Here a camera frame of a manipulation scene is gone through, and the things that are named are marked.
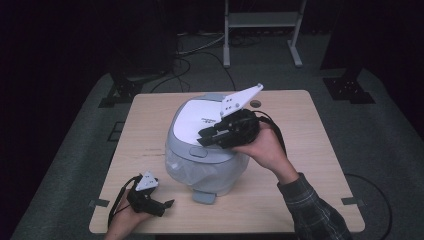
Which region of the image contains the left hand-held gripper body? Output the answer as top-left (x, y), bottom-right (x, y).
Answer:
top-left (127, 171), bottom-right (165, 217)

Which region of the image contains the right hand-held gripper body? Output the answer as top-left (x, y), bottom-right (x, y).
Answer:
top-left (214, 83), bottom-right (264, 149)

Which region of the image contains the white rice cooker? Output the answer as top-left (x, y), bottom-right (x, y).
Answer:
top-left (164, 93), bottom-right (251, 205)

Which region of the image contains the person's left hand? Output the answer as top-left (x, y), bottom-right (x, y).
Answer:
top-left (108, 191), bottom-right (154, 233)

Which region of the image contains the person's right hand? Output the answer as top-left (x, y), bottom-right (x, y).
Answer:
top-left (233, 121), bottom-right (299, 184)

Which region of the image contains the clear plastic bin liner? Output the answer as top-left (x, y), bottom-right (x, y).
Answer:
top-left (164, 146), bottom-right (250, 196)

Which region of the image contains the grey tape strip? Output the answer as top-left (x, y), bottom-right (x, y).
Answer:
top-left (88, 198), bottom-right (111, 208)
top-left (341, 197), bottom-right (366, 206)

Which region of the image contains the dark floor outlet box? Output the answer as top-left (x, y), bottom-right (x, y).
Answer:
top-left (106, 121), bottom-right (125, 143)

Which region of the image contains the black stand with wide base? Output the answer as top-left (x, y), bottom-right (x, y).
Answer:
top-left (98, 64), bottom-right (169, 109)

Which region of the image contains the white metal stand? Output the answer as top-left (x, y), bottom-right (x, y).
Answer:
top-left (223, 0), bottom-right (308, 69)

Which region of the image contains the black stand with square base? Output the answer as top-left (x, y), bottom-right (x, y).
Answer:
top-left (320, 0), bottom-right (376, 105)

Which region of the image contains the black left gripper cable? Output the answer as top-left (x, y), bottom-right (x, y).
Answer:
top-left (108, 175), bottom-right (141, 229)

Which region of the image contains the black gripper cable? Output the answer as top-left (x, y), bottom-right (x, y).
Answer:
top-left (253, 109), bottom-right (394, 240)
top-left (108, 175), bottom-right (141, 229)

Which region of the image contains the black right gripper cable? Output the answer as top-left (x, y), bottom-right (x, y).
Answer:
top-left (253, 109), bottom-right (394, 240)

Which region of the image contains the black looped floor cable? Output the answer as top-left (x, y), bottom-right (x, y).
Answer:
top-left (149, 54), bottom-right (192, 94)

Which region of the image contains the black curved floor cable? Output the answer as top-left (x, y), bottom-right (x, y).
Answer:
top-left (191, 50), bottom-right (237, 92)

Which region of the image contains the white floor cable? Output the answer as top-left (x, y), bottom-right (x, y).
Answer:
top-left (175, 32), bottom-right (226, 56)

